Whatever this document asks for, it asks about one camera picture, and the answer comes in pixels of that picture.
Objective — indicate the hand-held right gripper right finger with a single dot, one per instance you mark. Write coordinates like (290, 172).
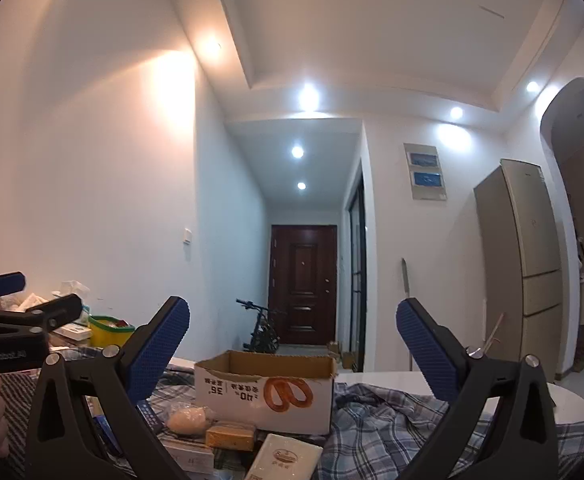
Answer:
(427, 350)

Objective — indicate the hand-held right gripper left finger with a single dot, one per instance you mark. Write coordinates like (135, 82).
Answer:
(159, 350)

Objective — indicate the white printed cardboard box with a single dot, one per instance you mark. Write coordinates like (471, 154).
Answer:
(252, 395)

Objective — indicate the crumpled white plastic bag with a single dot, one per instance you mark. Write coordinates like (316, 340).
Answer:
(14, 302)

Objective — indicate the white tissue box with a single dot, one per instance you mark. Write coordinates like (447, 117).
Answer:
(72, 290)

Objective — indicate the white flat box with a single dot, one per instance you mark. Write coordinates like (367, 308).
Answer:
(74, 332)

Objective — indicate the yellow bucket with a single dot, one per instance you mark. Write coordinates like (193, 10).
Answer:
(104, 335)

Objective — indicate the wooden stick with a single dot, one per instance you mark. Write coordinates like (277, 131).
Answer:
(494, 332)

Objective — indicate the bagged round bread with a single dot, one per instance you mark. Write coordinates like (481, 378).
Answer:
(187, 417)

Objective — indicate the small brown cardboard box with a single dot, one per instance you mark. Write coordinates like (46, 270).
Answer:
(341, 355)

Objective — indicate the blue plaid cloth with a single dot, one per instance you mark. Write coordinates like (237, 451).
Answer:
(372, 435)

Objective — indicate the black bicycle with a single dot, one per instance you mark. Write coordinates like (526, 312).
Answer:
(262, 335)

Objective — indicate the white flat carton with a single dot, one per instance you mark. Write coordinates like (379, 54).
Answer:
(187, 455)

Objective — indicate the yellow-brown small box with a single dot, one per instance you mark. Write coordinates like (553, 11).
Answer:
(229, 436)

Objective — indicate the black framed sliding door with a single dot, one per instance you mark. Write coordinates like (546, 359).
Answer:
(357, 260)

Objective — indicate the beige refrigerator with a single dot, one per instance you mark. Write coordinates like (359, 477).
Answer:
(522, 260)

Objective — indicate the dark red entrance door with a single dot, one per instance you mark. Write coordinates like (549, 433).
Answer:
(302, 280)

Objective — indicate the grey electrical panel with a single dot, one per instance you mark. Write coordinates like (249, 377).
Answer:
(424, 172)

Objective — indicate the white light switch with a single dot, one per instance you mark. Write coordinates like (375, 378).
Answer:
(187, 236)

